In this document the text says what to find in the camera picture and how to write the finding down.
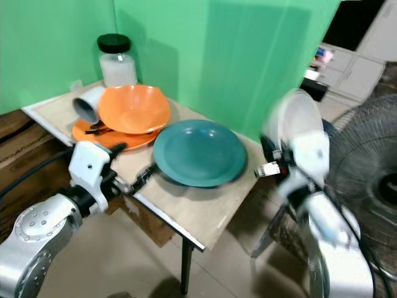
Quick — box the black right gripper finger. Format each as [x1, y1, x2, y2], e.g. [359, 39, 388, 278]
[259, 135, 279, 163]

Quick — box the white round plate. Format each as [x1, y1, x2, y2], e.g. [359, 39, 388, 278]
[262, 88, 324, 151]

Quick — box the orange flat plate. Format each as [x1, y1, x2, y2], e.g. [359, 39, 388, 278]
[71, 117, 159, 152]

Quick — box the black utensil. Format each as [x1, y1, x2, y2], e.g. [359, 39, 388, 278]
[84, 122, 113, 137]

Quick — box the orange bowl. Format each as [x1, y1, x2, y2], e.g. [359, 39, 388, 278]
[98, 84, 172, 135]

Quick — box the small brown cardboard box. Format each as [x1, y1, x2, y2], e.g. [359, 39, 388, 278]
[107, 197, 178, 248]

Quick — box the white cup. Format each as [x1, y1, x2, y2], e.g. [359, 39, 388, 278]
[72, 86, 107, 124]

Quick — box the teal round plate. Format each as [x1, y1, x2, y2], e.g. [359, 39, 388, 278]
[153, 119, 248, 187]

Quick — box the glass jar with black lid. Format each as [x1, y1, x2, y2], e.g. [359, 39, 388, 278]
[97, 34, 138, 88]

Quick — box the black standing fan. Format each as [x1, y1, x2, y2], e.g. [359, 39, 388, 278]
[324, 92, 397, 277]

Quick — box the wide green backdrop panel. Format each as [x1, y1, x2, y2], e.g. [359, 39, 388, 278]
[114, 0, 342, 142]

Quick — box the black metal table leg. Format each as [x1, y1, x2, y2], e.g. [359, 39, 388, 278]
[179, 239, 197, 296]

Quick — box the flat brown cardboard box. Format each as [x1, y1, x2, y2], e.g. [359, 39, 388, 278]
[0, 109, 39, 141]

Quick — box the white cabinet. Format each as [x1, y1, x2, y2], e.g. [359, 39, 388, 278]
[303, 0, 397, 122]

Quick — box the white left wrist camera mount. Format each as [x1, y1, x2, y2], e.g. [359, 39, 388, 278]
[68, 141, 114, 213]

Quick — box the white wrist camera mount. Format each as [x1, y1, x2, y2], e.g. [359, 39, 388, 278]
[68, 141, 114, 213]
[284, 131, 331, 188]

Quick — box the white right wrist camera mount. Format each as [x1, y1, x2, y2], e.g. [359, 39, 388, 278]
[284, 131, 331, 188]

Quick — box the woven chair with metal frame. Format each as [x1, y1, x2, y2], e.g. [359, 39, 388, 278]
[250, 204, 312, 275]

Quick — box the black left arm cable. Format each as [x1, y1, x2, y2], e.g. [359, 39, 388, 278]
[0, 147, 81, 199]

